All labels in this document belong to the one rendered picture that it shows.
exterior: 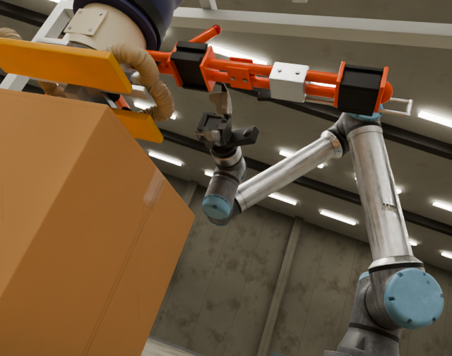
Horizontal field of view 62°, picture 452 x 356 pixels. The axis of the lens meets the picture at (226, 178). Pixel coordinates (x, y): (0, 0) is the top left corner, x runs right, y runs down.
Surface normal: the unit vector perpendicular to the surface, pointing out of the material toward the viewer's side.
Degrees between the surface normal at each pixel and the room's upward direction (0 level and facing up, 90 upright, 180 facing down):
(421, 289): 95
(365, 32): 180
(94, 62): 180
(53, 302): 90
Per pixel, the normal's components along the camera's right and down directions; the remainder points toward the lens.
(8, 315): 0.92, 0.19
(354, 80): -0.18, -0.45
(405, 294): 0.02, -0.32
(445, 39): -0.33, 0.87
